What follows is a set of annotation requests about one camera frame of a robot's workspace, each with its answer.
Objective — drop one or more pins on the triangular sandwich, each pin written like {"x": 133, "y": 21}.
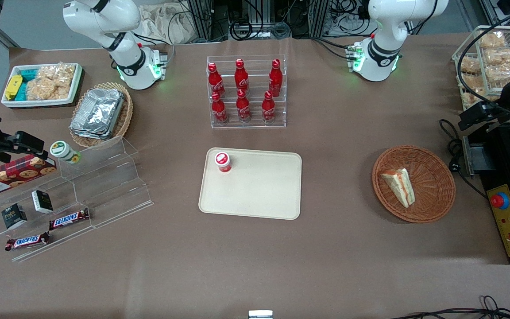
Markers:
{"x": 398, "y": 186}

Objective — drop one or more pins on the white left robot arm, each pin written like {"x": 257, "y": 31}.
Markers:
{"x": 383, "y": 48}

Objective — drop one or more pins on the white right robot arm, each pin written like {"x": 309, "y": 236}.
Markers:
{"x": 127, "y": 57}

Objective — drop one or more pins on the white rectangular snack tray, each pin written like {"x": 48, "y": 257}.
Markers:
{"x": 42, "y": 103}

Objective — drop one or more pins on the round brown wicker basket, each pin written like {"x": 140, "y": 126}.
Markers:
{"x": 432, "y": 177}

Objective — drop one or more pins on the oval light wicker basket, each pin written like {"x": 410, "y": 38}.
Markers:
{"x": 124, "y": 117}

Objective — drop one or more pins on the beige plastic tray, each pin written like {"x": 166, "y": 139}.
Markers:
{"x": 259, "y": 190}

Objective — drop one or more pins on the clear bag of fried snacks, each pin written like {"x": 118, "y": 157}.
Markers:
{"x": 471, "y": 81}
{"x": 492, "y": 40}
{"x": 502, "y": 56}
{"x": 474, "y": 95}
{"x": 469, "y": 65}
{"x": 500, "y": 73}

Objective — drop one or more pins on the red tartan cookie box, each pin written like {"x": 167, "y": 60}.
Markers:
{"x": 13, "y": 175}

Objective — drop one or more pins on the green lid yoghurt cup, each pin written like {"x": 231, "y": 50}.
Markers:
{"x": 62, "y": 150}

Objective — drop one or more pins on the black machine housing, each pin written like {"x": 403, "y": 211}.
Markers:
{"x": 498, "y": 155}

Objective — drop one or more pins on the teal snack packet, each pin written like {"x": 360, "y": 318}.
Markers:
{"x": 21, "y": 93}
{"x": 29, "y": 74}

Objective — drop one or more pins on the yellow snack packet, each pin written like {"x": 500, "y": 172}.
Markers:
{"x": 13, "y": 87}

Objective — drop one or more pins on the small black carton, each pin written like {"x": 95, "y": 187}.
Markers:
{"x": 14, "y": 216}
{"x": 42, "y": 201}

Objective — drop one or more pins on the clear bag of rice crackers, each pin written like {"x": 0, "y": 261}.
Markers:
{"x": 50, "y": 83}

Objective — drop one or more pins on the stack of foil containers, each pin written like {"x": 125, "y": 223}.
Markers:
{"x": 98, "y": 113}

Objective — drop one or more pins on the snickers chocolate bar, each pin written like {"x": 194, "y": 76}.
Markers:
{"x": 69, "y": 219}
{"x": 27, "y": 241}

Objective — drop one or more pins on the red emergency stop button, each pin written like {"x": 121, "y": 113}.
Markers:
{"x": 499, "y": 201}

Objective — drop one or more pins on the clear acrylic stepped shelf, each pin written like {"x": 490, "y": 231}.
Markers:
{"x": 109, "y": 186}

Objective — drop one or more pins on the beige crumpled cloth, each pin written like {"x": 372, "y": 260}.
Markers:
{"x": 166, "y": 24}

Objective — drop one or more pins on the red cola bottle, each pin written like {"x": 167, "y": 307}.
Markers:
{"x": 268, "y": 108}
{"x": 275, "y": 79}
{"x": 214, "y": 80}
{"x": 243, "y": 107}
{"x": 218, "y": 110}
{"x": 241, "y": 77}

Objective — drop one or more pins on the red lid yoghurt cup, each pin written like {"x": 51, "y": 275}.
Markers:
{"x": 222, "y": 161}

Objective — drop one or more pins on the clear acrylic bottle rack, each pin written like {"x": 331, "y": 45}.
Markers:
{"x": 255, "y": 124}

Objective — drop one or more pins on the small white metal object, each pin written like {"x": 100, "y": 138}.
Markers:
{"x": 260, "y": 314}

